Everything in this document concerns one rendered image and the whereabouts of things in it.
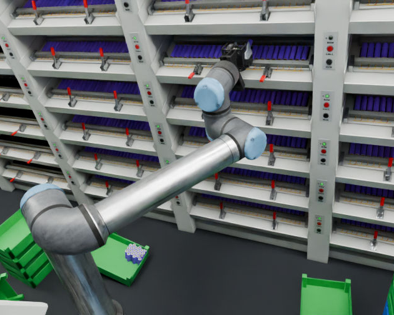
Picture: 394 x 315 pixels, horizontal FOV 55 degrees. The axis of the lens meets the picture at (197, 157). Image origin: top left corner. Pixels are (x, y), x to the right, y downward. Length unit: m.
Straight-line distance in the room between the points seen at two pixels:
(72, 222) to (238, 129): 0.51
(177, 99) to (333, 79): 0.66
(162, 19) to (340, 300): 1.37
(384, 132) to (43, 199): 1.10
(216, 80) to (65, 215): 0.56
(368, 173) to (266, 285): 0.70
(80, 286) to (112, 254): 0.88
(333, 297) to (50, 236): 1.29
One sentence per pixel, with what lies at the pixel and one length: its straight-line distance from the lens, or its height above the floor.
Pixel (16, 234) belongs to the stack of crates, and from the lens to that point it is 2.17.
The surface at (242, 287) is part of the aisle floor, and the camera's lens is 1.87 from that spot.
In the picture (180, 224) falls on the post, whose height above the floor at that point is 0.05.
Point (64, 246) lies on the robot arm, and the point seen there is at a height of 0.93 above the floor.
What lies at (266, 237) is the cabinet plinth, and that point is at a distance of 1.98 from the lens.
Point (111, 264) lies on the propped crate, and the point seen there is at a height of 0.05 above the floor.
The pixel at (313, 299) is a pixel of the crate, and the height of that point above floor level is 0.00.
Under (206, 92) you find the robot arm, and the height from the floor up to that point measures 1.05.
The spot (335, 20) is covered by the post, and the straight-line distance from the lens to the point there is 1.24.
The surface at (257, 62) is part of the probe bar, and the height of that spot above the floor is 0.99.
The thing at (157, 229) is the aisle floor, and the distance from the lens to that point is 2.18.
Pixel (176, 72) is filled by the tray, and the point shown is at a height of 0.96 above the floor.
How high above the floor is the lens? 1.57
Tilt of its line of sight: 37 degrees down
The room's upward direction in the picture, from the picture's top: 11 degrees counter-clockwise
